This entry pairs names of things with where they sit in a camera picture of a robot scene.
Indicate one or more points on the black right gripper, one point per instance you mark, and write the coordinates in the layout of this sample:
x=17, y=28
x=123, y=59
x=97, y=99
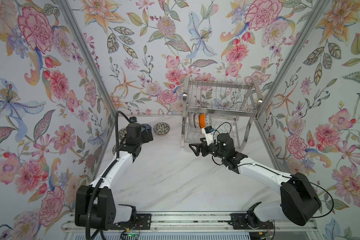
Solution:
x=204, y=147

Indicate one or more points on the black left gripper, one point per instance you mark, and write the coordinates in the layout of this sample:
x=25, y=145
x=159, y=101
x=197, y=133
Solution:
x=146, y=138

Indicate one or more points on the brown mandala pattern bowl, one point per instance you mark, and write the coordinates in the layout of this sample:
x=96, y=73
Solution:
x=196, y=121

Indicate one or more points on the plain white bowl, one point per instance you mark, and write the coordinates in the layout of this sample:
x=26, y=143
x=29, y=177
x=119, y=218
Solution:
x=202, y=120

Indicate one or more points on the two-tier steel dish rack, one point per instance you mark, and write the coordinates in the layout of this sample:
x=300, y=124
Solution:
x=232, y=106

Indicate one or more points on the pale green pattern bowl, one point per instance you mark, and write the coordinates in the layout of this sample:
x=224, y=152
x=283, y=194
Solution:
x=208, y=120

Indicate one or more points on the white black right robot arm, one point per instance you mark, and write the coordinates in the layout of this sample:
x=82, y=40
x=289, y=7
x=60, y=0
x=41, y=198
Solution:
x=298, y=200

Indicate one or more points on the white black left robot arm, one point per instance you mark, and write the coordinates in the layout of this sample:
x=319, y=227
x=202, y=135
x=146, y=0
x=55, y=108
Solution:
x=96, y=207

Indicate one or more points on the blue pattern bowl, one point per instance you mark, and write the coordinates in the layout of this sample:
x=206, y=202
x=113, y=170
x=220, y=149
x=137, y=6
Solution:
x=146, y=128

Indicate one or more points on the green leaf pattern bowl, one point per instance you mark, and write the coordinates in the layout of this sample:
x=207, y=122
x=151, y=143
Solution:
x=122, y=133

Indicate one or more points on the dark floral bowl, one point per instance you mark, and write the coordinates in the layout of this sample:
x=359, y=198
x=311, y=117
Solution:
x=114, y=149

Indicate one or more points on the dark speckled bowl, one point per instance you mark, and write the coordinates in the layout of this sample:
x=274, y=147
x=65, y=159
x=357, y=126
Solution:
x=161, y=129

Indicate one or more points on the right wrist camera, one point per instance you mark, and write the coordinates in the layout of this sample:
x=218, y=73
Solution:
x=209, y=134

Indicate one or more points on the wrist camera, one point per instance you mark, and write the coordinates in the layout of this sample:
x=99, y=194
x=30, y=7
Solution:
x=209, y=134
x=133, y=120

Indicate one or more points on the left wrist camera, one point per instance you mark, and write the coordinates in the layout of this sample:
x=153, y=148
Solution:
x=133, y=120

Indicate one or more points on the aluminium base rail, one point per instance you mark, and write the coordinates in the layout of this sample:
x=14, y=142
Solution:
x=199, y=222

